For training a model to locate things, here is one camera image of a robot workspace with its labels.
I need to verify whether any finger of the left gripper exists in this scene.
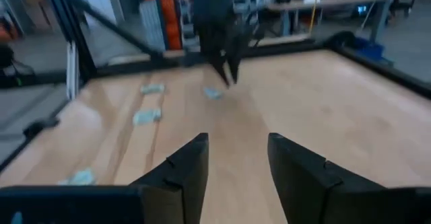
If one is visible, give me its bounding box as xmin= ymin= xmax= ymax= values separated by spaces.
xmin=210 ymin=61 xmax=230 ymax=88
xmin=228 ymin=59 xmax=242 ymax=85

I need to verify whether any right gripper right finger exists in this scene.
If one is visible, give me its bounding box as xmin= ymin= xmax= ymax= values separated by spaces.
xmin=268 ymin=133 xmax=388 ymax=224

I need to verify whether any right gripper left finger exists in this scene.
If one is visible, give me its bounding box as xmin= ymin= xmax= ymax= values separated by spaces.
xmin=129 ymin=133 xmax=209 ymax=224

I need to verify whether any green-white sweetener packet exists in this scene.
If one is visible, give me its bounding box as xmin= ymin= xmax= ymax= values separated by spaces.
xmin=132 ymin=108 xmax=163 ymax=126
xmin=57 ymin=168 xmax=97 ymax=186
xmin=203 ymin=87 xmax=224 ymax=100
xmin=140 ymin=83 xmax=166 ymax=96

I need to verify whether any orange storage rack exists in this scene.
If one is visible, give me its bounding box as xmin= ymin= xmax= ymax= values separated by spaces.
xmin=139 ymin=0 xmax=183 ymax=50

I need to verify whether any grey workbench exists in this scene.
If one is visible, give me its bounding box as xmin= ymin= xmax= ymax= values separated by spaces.
xmin=265 ymin=0 xmax=431 ymax=45

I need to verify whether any blue plastic bin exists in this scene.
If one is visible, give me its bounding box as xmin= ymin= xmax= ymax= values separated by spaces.
xmin=353 ymin=37 xmax=385 ymax=62

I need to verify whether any white aluminium bar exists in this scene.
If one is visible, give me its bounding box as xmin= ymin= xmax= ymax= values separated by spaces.
xmin=66 ymin=40 xmax=80 ymax=100

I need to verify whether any black office chair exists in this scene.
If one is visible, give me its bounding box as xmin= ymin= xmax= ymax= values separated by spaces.
xmin=0 ymin=44 xmax=34 ymax=83

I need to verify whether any yellow hanging cable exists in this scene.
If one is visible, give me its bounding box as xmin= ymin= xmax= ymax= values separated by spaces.
xmin=308 ymin=0 xmax=323 ymax=35

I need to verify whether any black metal table frame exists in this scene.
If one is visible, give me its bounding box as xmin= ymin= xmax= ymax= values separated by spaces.
xmin=0 ymin=0 xmax=431 ymax=173

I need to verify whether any black frame clamp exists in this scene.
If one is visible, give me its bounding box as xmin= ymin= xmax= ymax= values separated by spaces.
xmin=22 ymin=118 xmax=61 ymax=139

